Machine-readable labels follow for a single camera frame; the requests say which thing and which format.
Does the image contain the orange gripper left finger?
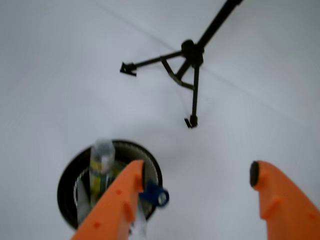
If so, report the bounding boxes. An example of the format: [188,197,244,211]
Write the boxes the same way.
[72,160,145,240]

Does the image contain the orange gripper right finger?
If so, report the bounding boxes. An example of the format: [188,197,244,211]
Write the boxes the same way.
[249,160,320,240]

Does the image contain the dark blue pen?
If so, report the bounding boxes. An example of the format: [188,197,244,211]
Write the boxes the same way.
[138,180,170,208]

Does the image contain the black cap marker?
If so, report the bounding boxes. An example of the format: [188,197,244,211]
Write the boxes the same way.
[89,139,115,208]

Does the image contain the black mesh pen holder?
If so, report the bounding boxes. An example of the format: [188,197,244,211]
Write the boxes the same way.
[57,139,163,230]

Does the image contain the black camera tripod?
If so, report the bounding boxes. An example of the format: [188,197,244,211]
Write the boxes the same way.
[119,0,242,129]

